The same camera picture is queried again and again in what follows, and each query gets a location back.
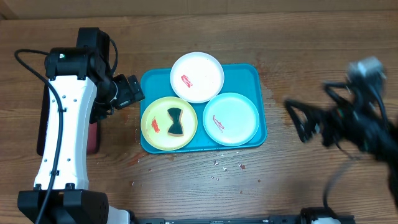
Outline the yellow-green plate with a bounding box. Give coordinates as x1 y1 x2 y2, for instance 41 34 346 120
141 96 198 151

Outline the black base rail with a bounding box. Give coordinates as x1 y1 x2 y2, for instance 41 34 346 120
132 215 356 224

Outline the light blue plate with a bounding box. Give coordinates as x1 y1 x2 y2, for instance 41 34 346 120
203 93 259 147

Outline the white plate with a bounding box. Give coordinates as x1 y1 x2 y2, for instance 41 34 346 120
170 52 224 103

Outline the black tray with red liquid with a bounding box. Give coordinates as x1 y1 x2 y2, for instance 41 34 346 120
36 86 100 156

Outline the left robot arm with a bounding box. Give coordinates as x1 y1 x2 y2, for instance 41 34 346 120
17 27 144 223

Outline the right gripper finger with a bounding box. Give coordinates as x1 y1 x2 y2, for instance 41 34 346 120
323 82 354 108
284 99 323 142

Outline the teal plastic tray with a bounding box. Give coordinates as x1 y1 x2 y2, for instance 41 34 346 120
140 63 267 153

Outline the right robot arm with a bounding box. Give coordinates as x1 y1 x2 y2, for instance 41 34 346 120
284 81 397 199

